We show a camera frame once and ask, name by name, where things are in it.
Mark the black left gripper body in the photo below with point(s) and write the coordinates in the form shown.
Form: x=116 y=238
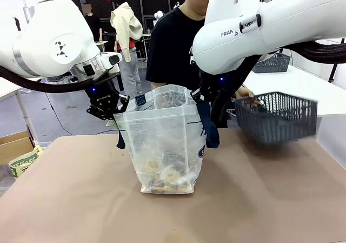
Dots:
x=102 y=99

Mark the green-tipped left gripper finger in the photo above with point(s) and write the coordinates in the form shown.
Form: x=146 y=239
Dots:
x=123 y=102
x=101 y=113

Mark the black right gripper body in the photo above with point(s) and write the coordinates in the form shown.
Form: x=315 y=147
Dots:
x=207 y=88

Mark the grey plastic mesh basket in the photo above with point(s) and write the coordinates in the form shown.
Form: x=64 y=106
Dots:
x=273 y=63
x=275 y=129

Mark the brown packaged store items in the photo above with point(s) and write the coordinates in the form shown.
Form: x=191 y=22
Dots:
x=167 y=178

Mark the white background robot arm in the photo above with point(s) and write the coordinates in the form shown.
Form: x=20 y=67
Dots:
x=158 y=15

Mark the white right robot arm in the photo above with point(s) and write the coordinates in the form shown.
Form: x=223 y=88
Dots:
x=283 y=18

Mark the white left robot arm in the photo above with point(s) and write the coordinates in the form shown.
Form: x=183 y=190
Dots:
x=40 y=37

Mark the person's left hand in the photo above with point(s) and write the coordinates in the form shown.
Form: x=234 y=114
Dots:
x=244 y=92

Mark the person in black clothes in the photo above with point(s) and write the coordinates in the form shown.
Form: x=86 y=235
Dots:
x=170 y=51

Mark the person in cream jacket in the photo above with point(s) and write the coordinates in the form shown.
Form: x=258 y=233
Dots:
x=127 y=29

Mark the distant person in black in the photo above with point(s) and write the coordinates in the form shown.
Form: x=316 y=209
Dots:
x=94 y=23

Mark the white side table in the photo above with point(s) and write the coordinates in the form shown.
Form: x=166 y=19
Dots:
x=297 y=83

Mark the green and white carton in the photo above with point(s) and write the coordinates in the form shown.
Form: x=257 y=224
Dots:
x=24 y=161

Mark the white workbench table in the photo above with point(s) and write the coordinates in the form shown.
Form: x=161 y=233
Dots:
x=8 y=90

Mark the brown cardboard box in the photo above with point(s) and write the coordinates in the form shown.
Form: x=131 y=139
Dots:
x=13 y=151

